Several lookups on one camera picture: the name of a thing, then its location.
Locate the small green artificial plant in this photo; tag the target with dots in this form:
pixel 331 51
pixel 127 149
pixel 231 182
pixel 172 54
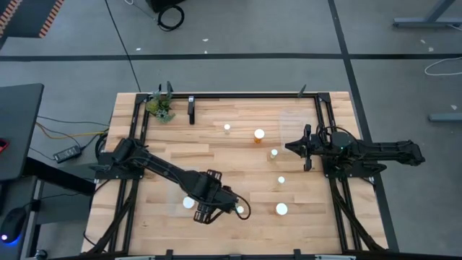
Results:
pixel 160 108

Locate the clear plastic bin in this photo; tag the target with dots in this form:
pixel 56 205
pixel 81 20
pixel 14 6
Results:
pixel 292 124
pixel 172 204

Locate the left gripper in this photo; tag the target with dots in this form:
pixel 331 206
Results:
pixel 205 202

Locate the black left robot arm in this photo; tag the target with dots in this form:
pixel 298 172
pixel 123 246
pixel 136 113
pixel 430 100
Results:
pixel 162 166

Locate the dark grey desk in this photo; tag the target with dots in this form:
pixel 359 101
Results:
pixel 18 126

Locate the black power adapter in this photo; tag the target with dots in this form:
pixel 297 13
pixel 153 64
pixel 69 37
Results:
pixel 67 154

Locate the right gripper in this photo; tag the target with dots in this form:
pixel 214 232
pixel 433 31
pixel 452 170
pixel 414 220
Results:
pixel 308 148

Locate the black aluminium table frame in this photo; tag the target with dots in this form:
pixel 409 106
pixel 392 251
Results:
pixel 234 95

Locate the grey table foot bar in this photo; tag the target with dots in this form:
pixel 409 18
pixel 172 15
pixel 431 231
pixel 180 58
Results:
pixel 445 117

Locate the black desk base bar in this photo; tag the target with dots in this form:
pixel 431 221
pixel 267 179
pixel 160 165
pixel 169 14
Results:
pixel 57 177

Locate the black computer mouse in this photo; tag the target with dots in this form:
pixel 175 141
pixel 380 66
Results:
pixel 12 224

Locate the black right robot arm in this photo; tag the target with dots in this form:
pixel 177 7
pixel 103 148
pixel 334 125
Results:
pixel 390 150

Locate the small pill bottle white cap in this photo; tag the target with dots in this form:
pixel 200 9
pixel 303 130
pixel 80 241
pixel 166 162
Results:
pixel 240 209
pixel 274 152
pixel 281 180
pixel 226 126

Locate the grey table leg frame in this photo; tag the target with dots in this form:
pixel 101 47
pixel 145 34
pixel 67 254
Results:
pixel 426 24

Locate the large orange pill bottle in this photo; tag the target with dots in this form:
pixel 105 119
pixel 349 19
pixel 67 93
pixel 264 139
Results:
pixel 188 202
pixel 281 208
pixel 259 134

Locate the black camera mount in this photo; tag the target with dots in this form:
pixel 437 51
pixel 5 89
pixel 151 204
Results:
pixel 191 112

